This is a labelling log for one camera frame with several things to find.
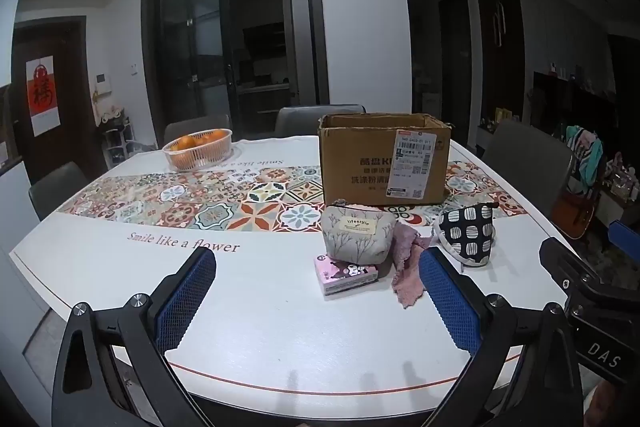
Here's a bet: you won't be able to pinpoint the dark wardrobe door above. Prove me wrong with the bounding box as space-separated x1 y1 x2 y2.
472 0 523 122

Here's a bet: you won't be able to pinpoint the brown wooden door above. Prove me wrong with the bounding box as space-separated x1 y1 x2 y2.
11 17 96 185

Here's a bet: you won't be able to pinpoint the grey branch-print pouch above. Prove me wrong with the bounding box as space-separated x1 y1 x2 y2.
320 201 398 265

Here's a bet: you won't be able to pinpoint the pink tissue pack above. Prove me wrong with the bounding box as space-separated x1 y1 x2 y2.
313 253 379 299

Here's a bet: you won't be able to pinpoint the small storage rack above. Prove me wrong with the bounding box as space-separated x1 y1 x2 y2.
100 107 137 165

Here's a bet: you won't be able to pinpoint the pink cloth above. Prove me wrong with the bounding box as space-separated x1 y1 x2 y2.
391 224 435 309

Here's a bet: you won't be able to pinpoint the brown cardboard box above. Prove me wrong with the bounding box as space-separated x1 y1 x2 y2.
318 113 452 208

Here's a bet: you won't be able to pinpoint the dark sliding glass door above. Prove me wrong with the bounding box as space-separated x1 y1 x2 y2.
141 0 331 148

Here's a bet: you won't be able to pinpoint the red and white door poster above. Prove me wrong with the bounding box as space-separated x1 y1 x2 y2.
26 57 62 138

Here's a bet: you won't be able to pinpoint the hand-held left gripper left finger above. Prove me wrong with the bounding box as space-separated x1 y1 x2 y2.
51 247 236 427

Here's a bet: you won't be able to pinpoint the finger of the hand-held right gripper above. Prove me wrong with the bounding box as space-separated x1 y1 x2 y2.
539 237 603 294
608 221 640 254

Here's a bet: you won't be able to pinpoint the black and white patterned pouch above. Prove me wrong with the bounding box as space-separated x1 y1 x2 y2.
432 202 499 268

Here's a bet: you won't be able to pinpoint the black television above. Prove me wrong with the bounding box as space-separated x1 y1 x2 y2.
532 72 618 142

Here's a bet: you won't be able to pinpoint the dark hallway door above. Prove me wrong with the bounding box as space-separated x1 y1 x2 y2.
439 0 473 148

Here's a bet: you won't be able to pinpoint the white television cabinet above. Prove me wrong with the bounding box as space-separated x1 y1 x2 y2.
476 126 498 154

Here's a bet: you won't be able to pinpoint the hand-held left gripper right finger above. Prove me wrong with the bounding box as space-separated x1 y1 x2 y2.
417 247 585 427

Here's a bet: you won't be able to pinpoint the grey dining chair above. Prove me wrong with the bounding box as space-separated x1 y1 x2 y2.
275 104 367 138
164 114 232 148
481 119 576 220
28 162 90 222

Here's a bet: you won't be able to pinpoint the white plastic fruit basket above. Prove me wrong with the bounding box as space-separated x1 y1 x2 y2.
162 128 235 172

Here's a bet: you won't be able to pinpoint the colourful hanging clothes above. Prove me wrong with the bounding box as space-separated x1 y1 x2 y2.
565 125 606 195

